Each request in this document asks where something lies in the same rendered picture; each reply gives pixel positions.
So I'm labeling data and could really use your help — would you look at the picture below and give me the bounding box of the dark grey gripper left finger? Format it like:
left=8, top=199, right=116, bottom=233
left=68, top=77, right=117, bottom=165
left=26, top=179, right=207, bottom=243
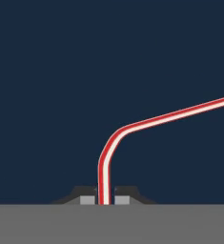
left=51, top=186, right=98, bottom=206

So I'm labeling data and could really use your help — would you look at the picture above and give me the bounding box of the red and white bent straw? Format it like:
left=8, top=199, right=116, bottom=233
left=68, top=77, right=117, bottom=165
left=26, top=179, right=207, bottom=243
left=97, top=94, right=224, bottom=206

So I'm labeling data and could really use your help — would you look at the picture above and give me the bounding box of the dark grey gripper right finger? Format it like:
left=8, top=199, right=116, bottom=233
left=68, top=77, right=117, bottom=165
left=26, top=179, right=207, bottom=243
left=113, top=186, right=157, bottom=206

